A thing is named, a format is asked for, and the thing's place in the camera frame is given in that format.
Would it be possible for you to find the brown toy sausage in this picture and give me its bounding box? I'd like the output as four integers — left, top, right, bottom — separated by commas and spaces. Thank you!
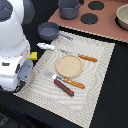
54, 79, 74, 97

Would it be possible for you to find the white fish-shaped toy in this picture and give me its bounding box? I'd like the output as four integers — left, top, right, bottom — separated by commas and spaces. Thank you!
37, 43, 55, 50

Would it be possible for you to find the yellow box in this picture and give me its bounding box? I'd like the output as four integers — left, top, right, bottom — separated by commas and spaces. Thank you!
28, 52, 37, 60

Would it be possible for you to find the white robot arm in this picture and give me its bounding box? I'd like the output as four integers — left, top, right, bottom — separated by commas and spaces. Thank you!
0, 0, 35, 93

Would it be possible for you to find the tan round plate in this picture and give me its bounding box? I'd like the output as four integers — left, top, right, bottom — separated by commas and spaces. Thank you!
56, 55, 83, 78

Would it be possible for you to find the beige woven placemat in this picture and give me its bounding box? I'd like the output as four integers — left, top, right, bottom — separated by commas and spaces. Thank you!
17, 32, 115, 128

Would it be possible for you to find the grey round bowl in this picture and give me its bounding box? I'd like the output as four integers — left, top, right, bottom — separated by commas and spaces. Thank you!
38, 22, 59, 41

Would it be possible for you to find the black stove burner disc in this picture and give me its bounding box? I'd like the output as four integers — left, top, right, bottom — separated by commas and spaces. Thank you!
81, 13, 98, 25

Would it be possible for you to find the dark grey cooking pot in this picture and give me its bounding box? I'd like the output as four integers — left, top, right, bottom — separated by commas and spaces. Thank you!
58, 0, 81, 19

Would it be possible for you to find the pink stove board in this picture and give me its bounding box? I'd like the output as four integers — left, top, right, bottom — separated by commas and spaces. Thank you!
49, 0, 128, 42

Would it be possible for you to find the beige bowl on stove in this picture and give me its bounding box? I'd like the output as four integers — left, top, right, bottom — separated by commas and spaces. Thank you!
116, 4, 128, 30

